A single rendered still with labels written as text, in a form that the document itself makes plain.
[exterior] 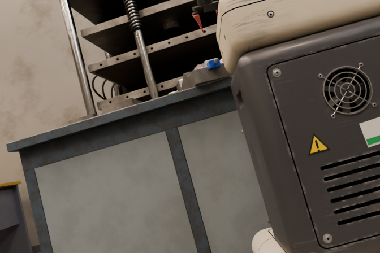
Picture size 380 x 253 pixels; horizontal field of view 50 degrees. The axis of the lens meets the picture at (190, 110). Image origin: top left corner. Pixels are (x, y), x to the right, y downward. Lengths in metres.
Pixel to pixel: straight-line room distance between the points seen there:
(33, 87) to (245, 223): 3.84
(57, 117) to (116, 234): 3.31
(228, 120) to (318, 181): 0.92
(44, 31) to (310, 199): 4.68
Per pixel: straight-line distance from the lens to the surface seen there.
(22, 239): 4.82
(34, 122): 5.01
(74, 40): 2.68
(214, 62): 1.51
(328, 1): 0.77
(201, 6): 1.53
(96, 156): 1.72
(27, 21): 5.30
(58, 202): 1.80
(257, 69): 0.71
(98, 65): 2.66
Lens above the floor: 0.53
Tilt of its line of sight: 7 degrees up
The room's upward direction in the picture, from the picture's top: 15 degrees counter-clockwise
